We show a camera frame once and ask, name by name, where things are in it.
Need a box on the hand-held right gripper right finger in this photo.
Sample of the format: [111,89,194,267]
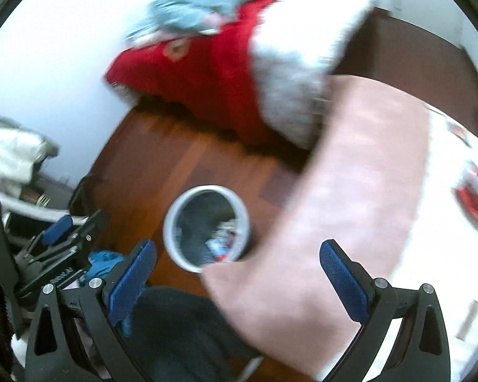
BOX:
[319,240,452,382]

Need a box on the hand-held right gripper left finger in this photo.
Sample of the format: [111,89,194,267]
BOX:
[24,239,157,382]

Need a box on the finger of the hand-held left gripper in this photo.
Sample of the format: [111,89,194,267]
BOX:
[31,209,109,272]
[17,214,75,264]

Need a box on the white round waste bin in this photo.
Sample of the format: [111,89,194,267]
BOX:
[162,185,251,275]

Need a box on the blue cloth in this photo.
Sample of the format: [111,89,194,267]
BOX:
[88,250,125,278]

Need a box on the white cloth pile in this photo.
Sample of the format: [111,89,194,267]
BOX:
[0,126,53,184]

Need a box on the red square packet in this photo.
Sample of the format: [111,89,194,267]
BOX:
[453,161,478,224]

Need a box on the red blanket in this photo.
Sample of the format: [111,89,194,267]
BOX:
[104,0,328,146]

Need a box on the grey white checkered bedsheet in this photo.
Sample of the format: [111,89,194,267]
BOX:
[250,0,378,151]

